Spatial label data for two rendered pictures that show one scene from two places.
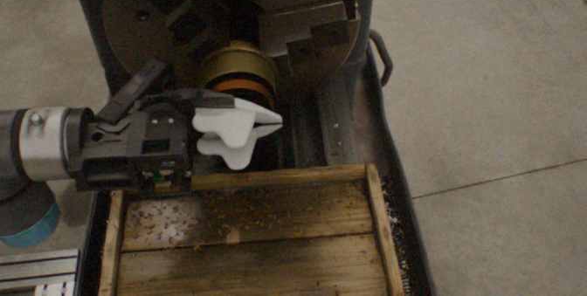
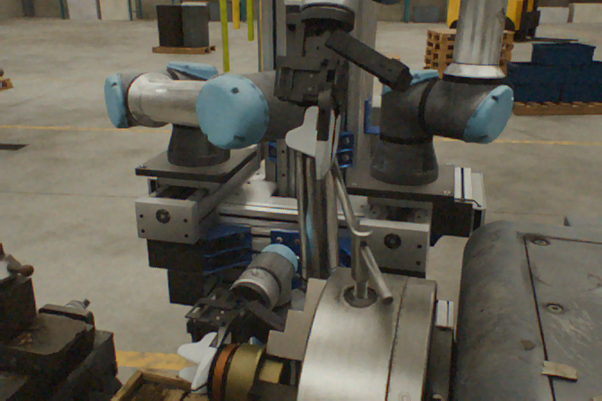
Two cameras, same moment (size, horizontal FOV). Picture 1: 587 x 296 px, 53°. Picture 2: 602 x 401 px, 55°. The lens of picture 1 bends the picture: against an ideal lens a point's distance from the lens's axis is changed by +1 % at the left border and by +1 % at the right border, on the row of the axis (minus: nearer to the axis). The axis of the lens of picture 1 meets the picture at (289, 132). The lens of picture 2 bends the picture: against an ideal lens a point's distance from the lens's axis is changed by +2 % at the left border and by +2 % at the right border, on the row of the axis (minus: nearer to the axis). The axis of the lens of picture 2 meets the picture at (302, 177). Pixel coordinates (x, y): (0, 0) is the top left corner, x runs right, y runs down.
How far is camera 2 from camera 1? 0.90 m
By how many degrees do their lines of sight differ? 88
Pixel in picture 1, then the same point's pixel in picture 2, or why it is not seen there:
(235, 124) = (197, 351)
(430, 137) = not seen: outside the picture
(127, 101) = (258, 312)
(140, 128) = (219, 304)
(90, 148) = (229, 296)
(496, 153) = not seen: outside the picture
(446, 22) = not seen: outside the picture
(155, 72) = (279, 328)
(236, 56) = (253, 352)
